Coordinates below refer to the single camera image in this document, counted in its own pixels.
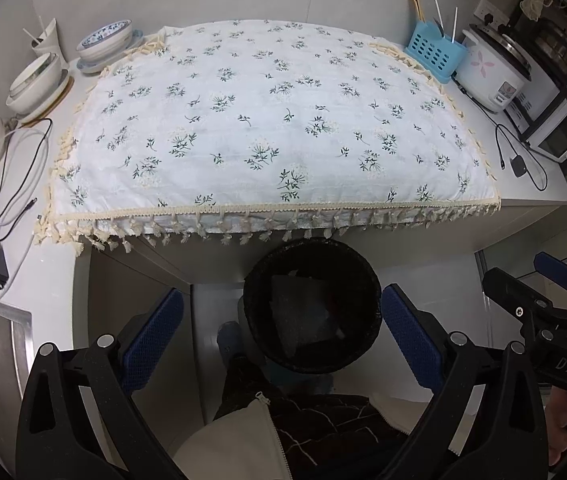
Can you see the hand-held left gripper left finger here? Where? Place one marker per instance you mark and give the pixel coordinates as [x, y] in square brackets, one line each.
[156, 345]

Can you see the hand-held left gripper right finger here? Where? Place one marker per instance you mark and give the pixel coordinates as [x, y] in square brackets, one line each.
[411, 340]

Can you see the black trash bin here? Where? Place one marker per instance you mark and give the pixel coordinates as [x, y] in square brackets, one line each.
[348, 280]

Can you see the person's right hand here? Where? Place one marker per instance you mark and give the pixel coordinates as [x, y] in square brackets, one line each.
[558, 430]

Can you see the glass cabinet door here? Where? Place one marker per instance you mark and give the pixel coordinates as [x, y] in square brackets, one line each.
[506, 260]

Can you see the grey slipper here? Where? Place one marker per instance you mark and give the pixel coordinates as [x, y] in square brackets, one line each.
[228, 340]

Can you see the small black adapter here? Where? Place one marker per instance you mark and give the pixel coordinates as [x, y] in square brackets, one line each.
[517, 166]

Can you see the black plastic bag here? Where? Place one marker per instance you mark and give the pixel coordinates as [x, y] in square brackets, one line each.
[298, 315]

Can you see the person's dark patterned pants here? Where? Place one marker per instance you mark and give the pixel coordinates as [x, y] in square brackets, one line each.
[323, 425]

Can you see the white toaster oven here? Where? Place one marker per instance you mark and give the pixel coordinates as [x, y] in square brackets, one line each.
[558, 132]

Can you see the white rice cooker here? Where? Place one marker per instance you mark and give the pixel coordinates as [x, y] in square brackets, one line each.
[493, 65]

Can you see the metal steamer pot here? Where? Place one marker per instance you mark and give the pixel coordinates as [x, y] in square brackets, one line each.
[558, 45]

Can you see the blue plastic basket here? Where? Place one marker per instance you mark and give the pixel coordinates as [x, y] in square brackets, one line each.
[431, 50]

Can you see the white floral tasselled tablecloth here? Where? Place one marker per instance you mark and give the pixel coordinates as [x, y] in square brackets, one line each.
[263, 110]

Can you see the wooden bowl mat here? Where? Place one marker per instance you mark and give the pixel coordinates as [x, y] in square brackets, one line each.
[55, 102]

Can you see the white plastic stick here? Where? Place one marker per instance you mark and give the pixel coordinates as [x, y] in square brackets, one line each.
[439, 10]
[455, 22]

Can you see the blue patterned bowl on plate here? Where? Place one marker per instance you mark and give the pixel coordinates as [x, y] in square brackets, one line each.
[118, 60]

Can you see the white bowl on plate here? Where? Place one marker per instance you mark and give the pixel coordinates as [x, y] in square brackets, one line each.
[35, 82]

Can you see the wooden chopstick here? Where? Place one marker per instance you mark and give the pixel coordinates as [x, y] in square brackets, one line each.
[412, 2]
[418, 4]

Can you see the white cup with sticks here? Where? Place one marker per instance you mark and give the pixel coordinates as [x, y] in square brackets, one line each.
[48, 40]

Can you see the wall outlet with plug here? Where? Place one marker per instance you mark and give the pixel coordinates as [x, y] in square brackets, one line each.
[488, 10]

